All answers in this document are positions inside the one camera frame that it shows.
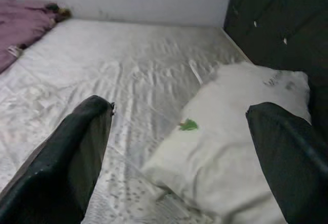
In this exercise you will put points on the dark tufted headboard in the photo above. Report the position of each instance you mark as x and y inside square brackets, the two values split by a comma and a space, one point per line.
[276, 16]

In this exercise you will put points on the white quilted mattress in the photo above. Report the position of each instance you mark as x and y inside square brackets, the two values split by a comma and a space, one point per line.
[102, 80]

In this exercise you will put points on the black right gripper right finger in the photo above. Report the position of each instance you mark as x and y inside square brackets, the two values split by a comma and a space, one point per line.
[292, 162]

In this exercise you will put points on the pink cartoon mouse blanket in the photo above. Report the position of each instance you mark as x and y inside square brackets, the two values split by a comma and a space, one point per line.
[18, 24]

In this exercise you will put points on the white pillow with green mark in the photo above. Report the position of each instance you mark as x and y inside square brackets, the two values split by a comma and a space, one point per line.
[220, 157]

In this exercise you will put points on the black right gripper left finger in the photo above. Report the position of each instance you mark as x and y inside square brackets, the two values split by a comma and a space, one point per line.
[59, 162]

